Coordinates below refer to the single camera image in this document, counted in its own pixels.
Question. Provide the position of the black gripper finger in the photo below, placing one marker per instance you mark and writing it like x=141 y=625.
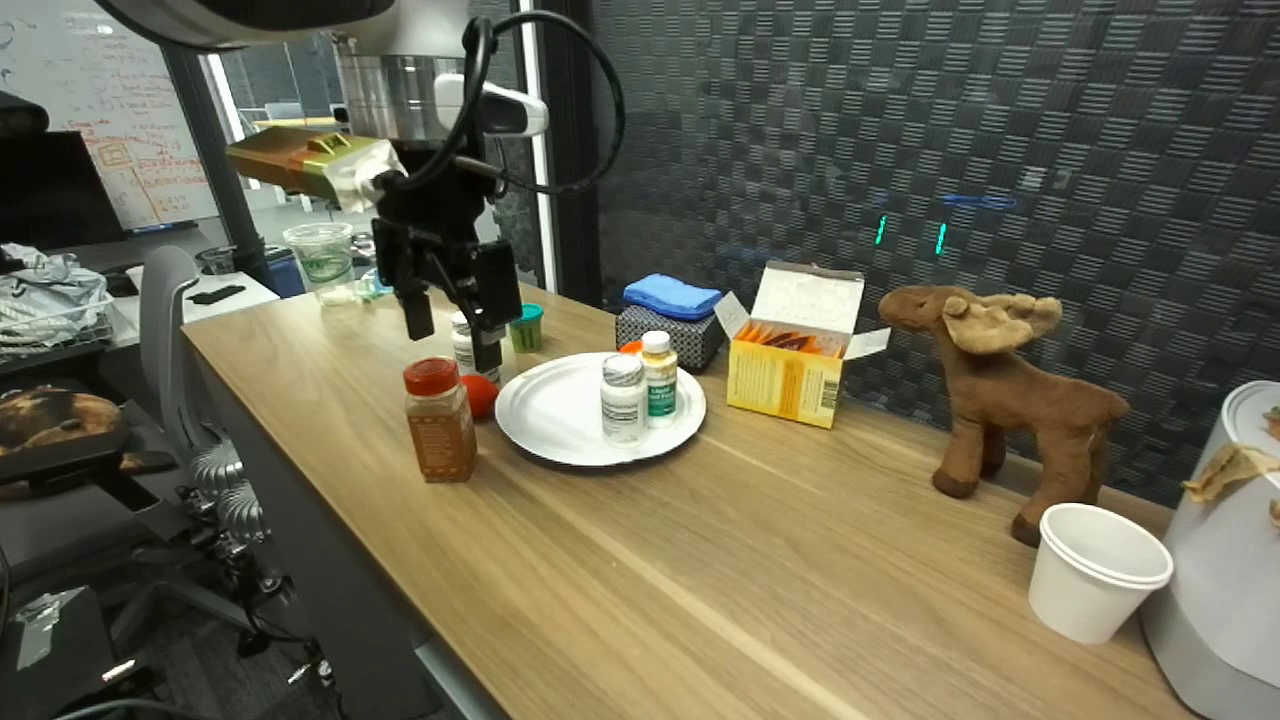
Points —
x=484 y=304
x=417 y=302

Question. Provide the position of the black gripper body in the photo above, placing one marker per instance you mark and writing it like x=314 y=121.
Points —
x=433 y=220

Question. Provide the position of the spice jar orange lid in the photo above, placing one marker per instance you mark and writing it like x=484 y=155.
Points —
x=443 y=435

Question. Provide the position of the small orange container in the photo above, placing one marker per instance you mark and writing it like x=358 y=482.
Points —
x=628 y=347

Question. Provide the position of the small white pill bottle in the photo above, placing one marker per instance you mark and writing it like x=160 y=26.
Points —
x=622 y=397

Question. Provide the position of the yellow cap green label bottle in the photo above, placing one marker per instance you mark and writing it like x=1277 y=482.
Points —
x=660 y=382

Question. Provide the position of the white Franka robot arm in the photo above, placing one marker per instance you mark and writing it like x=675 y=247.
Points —
x=400 y=81

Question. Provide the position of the white paper plate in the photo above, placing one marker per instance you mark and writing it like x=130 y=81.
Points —
x=560 y=407

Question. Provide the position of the orange green ball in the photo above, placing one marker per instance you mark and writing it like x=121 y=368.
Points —
x=483 y=397

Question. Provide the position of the clear plastic container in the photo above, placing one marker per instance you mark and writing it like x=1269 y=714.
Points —
x=323 y=258

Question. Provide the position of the blue folded cloth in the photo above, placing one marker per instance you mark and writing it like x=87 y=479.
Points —
x=675 y=299

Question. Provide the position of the grey box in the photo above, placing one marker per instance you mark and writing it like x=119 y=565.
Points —
x=682 y=341

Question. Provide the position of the black phone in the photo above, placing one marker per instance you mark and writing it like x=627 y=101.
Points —
x=219 y=294

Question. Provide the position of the yellow open tea box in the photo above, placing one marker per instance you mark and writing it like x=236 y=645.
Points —
x=784 y=372

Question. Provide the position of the grey jeans pile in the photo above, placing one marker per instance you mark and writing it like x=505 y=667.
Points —
x=52 y=302

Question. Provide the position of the brown patterned cushion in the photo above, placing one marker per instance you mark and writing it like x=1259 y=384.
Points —
x=52 y=427

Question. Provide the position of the brown moose plush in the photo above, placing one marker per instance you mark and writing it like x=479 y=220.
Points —
x=1012 y=393

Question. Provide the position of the white foam cup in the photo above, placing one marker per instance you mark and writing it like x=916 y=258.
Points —
x=1095 y=573

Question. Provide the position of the brown green wrist camera mount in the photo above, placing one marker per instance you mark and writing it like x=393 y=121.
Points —
x=314 y=160

